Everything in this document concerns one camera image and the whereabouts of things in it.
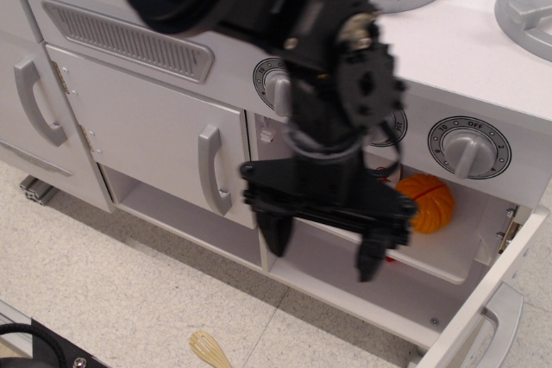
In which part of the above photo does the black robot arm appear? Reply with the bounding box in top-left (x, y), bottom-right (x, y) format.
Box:
top-left (127, 0), bottom-right (417, 282)

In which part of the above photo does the grey right stove knob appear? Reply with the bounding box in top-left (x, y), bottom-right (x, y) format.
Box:
top-left (428, 115), bottom-right (512, 180)

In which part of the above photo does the silver right stove burner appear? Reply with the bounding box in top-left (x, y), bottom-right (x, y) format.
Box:
top-left (494, 0), bottom-right (551, 61)

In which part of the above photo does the grey middle stove knob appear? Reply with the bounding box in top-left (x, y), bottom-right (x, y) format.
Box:
top-left (370, 110), bottom-right (408, 147)

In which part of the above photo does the orange toy pumpkin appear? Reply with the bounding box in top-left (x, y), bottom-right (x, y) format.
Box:
top-left (396, 173), bottom-right (455, 234)

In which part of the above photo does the white toy kitchen body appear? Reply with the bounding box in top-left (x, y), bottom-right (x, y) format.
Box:
top-left (2, 0), bottom-right (551, 353)

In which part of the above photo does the grey stove knob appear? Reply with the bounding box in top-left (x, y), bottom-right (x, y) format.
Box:
top-left (253, 58), bottom-right (292, 117)
top-left (428, 115), bottom-right (512, 180)
top-left (370, 110), bottom-right (408, 147)

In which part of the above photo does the wooden slotted spatula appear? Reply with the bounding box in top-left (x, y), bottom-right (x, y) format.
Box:
top-left (189, 331), bottom-right (232, 368)

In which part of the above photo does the grey cabinet door handle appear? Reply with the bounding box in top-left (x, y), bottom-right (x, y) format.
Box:
top-left (198, 124), bottom-right (232, 216)

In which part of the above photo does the grey vent grille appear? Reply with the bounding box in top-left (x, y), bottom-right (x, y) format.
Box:
top-left (42, 0), bottom-right (215, 84)

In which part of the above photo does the red white toy can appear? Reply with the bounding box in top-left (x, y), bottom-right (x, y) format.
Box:
top-left (372, 166), bottom-right (402, 188)

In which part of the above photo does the white fridge door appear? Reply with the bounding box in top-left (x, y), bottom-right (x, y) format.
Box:
top-left (1, 32), bottom-right (114, 212)

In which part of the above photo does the grey left stove knob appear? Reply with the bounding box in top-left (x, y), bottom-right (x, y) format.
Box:
top-left (253, 58), bottom-right (292, 117)

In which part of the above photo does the aluminium extrusion frame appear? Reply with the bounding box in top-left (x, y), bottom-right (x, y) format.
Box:
top-left (20, 176), bottom-right (57, 206)

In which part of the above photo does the white cabinet door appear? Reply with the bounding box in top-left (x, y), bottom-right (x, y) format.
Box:
top-left (47, 46), bottom-right (254, 228)

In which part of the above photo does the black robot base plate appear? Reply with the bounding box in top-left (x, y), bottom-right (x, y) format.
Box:
top-left (0, 320), bottom-right (109, 368)

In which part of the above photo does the white oven door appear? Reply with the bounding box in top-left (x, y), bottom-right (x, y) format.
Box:
top-left (408, 205), bottom-right (550, 367)

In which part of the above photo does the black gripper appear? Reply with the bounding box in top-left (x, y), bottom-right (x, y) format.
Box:
top-left (240, 147), bottom-right (417, 282)

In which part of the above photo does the grey fridge door handle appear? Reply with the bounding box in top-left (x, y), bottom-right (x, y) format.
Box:
top-left (14, 58), bottom-right (67, 147)

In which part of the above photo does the grey oven door handle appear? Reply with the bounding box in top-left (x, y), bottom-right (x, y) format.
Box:
top-left (461, 283), bottom-right (524, 368)

